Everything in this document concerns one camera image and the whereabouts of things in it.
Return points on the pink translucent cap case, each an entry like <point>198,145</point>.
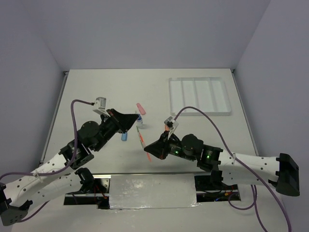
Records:
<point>140,109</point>

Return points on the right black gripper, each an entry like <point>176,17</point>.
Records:
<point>159,148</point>

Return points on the white divided organizer tray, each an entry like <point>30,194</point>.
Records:
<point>208,94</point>

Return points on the blue translucent cap case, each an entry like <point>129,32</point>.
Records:
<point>124,136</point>

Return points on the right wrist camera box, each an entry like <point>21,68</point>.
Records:
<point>172,125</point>

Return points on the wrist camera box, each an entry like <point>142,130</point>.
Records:
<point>99,106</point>
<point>172,125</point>

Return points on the orange highlighter pen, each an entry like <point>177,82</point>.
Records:
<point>143,143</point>

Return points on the clear spray bottle blue cap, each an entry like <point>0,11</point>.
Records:
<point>139,121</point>

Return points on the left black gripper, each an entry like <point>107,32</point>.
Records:
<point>123,122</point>

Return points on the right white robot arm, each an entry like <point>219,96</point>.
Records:
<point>226,167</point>

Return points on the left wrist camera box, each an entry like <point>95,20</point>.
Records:
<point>99,106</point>

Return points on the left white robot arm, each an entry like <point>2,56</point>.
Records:
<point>63,173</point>

